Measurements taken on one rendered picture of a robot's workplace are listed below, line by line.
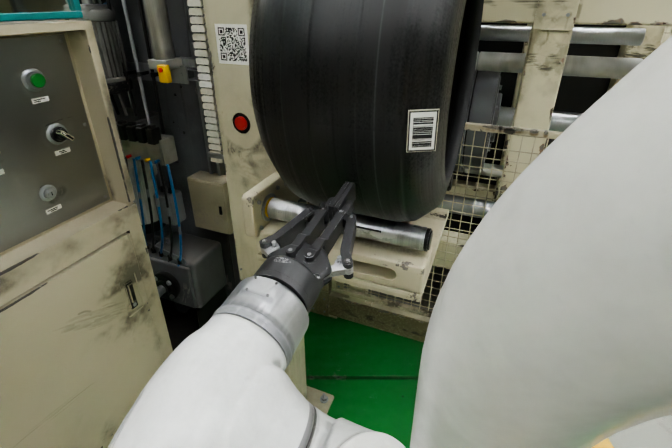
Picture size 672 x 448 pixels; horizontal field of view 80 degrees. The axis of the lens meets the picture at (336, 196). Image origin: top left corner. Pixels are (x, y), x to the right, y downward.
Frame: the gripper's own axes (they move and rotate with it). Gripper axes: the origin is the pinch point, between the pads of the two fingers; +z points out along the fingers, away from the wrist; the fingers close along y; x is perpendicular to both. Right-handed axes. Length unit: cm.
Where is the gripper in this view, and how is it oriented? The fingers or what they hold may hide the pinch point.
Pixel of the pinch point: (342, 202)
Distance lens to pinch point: 59.4
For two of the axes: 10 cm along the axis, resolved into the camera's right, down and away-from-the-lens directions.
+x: 0.5, 8.3, 5.5
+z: 3.8, -5.3, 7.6
